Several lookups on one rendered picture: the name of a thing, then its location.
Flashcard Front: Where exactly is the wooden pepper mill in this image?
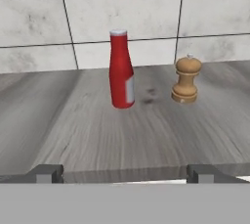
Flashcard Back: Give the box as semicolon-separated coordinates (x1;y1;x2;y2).
171;53;203;104

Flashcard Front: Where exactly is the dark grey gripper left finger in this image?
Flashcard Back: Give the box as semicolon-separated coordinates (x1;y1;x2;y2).
0;163;64;184

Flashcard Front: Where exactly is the red ketchup bottle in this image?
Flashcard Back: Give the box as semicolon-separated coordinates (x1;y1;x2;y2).
108;28;136;110

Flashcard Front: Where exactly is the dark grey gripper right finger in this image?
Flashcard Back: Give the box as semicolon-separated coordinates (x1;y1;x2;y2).
186;163;250;184

